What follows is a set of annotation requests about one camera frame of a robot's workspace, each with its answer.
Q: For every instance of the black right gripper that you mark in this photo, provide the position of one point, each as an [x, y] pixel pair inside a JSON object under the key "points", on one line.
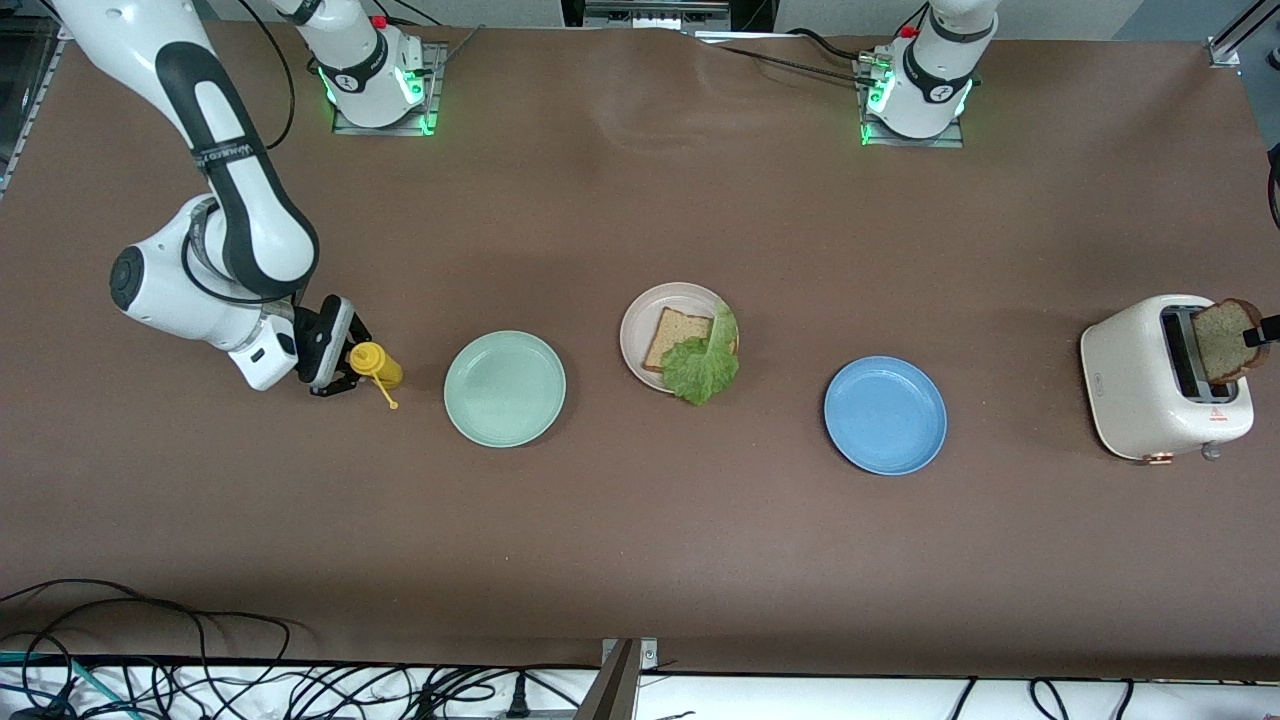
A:
{"points": [[322, 338]]}

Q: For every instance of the yellow mustard squeeze bottle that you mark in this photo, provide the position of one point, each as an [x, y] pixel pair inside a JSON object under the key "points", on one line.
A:
{"points": [[378, 365]]}

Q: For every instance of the brown bread slice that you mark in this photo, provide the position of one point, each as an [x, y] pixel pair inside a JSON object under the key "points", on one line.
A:
{"points": [[1222, 345], [680, 332]]}

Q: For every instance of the green lettuce leaf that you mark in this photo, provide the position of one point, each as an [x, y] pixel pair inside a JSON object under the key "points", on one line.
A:
{"points": [[705, 370]]}

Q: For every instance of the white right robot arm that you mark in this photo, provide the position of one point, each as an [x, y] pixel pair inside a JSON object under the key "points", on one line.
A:
{"points": [[230, 230]]}

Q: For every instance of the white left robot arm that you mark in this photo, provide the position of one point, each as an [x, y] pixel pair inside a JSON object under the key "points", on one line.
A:
{"points": [[935, 70]]}

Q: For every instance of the mint green plate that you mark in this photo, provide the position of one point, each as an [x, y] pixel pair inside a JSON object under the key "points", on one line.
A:
{"points": [[505, 390]]}

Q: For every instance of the beige plate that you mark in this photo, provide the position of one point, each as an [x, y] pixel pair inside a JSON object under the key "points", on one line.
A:
{"points": [[640, 330]]}

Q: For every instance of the blue plate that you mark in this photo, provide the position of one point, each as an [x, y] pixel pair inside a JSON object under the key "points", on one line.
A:
{"points": [[885, 415]]}

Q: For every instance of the cream white toaster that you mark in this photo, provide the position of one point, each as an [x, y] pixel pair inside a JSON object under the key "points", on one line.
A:
{"points": [[1135, 390]]}

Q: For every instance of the black power plug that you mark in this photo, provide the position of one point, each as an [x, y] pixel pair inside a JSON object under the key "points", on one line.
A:
{"points": [[518, 695]]}

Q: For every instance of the dark equipment box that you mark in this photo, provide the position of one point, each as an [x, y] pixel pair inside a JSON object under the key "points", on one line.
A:
{"points": [[20, 80]]}

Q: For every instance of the aluminium profile with bracket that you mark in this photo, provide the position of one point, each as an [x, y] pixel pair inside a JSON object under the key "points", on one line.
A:
{"points": [[1222, 50]]}

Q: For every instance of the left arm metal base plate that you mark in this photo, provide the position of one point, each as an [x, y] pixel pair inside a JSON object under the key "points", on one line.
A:
{"points": [[955, 138]]}

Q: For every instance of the grey metal mounting bracket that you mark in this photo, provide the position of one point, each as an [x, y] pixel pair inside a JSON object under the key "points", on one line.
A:
{"points": [[630, 655]]}

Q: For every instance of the metal equipment frame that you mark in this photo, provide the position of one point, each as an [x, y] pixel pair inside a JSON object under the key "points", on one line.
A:
{"points": [[655, 12]]}

